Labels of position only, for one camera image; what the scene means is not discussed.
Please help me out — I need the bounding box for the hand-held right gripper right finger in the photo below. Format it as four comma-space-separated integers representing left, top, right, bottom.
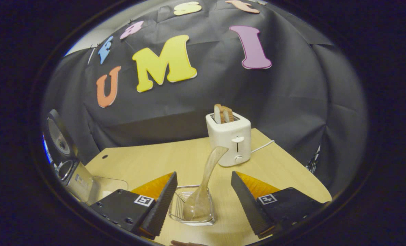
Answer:
231, 171, 326, 239

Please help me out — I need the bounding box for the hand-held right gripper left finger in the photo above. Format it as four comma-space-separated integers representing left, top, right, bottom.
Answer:
89, 172, 178, 240

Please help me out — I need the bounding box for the metal wire chopstick holder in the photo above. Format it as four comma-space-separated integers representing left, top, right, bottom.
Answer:
169, 184, 216, 226

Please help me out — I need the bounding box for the wooden spoon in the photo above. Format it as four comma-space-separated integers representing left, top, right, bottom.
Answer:
183, 146, 229, 222

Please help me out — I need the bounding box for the dark silver rice cooker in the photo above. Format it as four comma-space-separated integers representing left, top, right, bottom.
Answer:
42, 109, 95, 203

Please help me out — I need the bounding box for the white toaster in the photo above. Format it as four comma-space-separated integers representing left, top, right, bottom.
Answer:
206, 113, 252, 167

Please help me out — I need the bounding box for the dark metal stand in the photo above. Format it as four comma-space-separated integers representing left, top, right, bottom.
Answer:
307, 145, 322, 174

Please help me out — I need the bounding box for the toasted bread slice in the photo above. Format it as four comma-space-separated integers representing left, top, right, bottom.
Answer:
214, 104, 234, 124

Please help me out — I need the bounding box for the black backdrop cloth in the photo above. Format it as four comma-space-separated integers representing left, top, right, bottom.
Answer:
41, 0, 369, 197

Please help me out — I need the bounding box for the white toaster cable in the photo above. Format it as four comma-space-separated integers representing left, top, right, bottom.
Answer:
251, 139, 275, 154

